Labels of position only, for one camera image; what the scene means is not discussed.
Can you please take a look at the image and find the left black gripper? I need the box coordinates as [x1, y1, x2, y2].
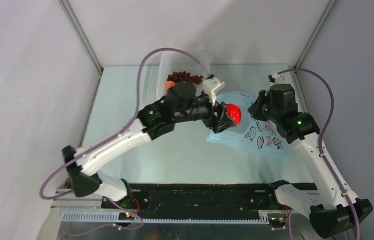
[173, 90, 235, 133]

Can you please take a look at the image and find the large red fake apple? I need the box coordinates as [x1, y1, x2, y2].
[227, 103, 242, 127]

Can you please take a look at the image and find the light blue plastic bag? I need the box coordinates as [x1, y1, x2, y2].
[207, 91, 293, 161]

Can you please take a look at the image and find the red fake grape bunch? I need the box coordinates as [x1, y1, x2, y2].
[167, 71, 204, 85]

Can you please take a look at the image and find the orange fake peach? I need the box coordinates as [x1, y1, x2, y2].
[165, 81, 176, 92]

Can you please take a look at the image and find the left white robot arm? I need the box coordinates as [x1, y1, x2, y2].
[62, 78, 242, 208]

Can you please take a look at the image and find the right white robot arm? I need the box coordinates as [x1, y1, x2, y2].
[248, 83, 373, 239]

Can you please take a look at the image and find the white perforated plastic basket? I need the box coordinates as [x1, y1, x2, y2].
[155, 50, 210, 100]

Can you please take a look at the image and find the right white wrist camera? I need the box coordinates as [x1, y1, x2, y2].
[268, 73, 287, 86]

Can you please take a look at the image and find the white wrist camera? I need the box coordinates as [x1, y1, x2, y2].
[202, 74, 225, 106]
[268, 73, 287, 86]

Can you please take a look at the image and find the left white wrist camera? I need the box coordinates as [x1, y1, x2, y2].
[202, 74, 225, 106]

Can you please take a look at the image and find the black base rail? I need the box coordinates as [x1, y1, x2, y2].
[117, 183, 283, 221]

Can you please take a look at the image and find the right aluminium frame post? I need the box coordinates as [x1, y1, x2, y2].
[293, 0, 339, 68]

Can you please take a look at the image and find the aluminium frame post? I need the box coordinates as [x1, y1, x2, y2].
[293, 0, 339, 68]
[58, 0, 104, 75]

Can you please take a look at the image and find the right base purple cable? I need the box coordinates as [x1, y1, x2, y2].
[268, 208, 307, 240]

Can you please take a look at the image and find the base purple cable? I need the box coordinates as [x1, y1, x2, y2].
[64, 198, 145, 238]
[268, 208, 307, 240]

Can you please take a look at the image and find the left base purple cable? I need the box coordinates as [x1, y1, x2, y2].
[64, 198, 145, 238]

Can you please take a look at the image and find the left aluminium frame post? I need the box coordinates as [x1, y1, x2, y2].
[58, 0, 104, 75]

